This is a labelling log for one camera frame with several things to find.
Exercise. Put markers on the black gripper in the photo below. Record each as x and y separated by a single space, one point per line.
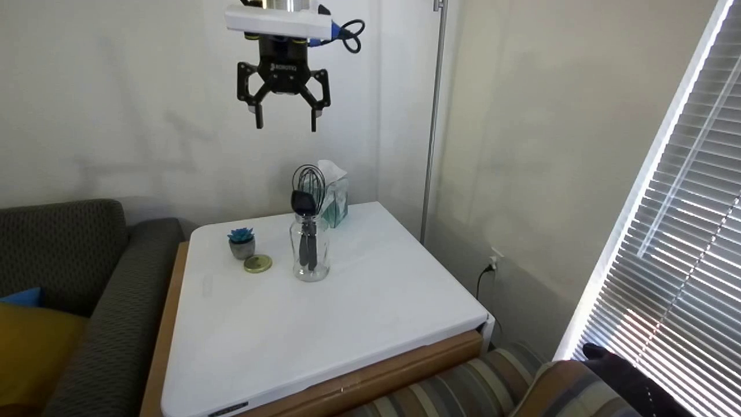
283 66

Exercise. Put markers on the grey flowerpot with blue succulent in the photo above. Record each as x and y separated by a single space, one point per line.
241 246

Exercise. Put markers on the glass with kitchen utensils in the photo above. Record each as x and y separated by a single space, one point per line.
308 180

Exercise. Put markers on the black spatula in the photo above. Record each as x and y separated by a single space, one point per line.
301 204

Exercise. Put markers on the teal white tissue box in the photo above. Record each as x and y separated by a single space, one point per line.
337 202

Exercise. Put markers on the gold jar lid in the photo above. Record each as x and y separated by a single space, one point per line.
259 264

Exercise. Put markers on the grey dotted sofa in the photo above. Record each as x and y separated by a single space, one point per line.
84 310

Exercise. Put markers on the white table top board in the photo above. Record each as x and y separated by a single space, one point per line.
371 379

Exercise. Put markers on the blue cushion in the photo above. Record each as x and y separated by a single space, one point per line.
18 297

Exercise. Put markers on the striped sofa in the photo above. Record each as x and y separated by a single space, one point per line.
464 385

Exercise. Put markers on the yellow cushion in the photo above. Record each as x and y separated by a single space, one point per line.
34 350

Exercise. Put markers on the white window blinds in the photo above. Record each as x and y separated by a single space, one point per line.
679 255

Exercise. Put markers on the thin grey wall conduit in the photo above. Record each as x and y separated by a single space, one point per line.
434 117

